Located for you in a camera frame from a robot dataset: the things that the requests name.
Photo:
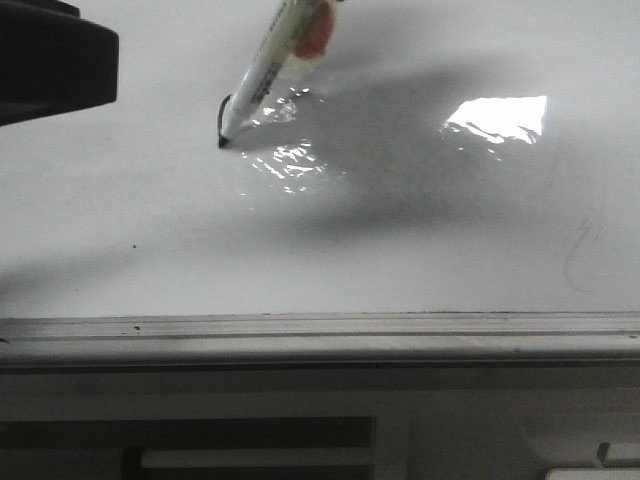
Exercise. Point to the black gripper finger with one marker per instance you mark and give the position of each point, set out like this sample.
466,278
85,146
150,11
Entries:
53,61

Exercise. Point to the white black whiteboard marker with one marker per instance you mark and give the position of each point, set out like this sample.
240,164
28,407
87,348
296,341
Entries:
299,33

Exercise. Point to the grey slotted base panel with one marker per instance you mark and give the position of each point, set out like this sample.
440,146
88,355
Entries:
311,423

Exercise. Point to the white box at corner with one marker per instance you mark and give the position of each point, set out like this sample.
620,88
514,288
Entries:
624,473

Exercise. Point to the white whiteboard with aluminium frame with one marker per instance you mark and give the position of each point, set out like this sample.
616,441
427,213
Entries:
457,180

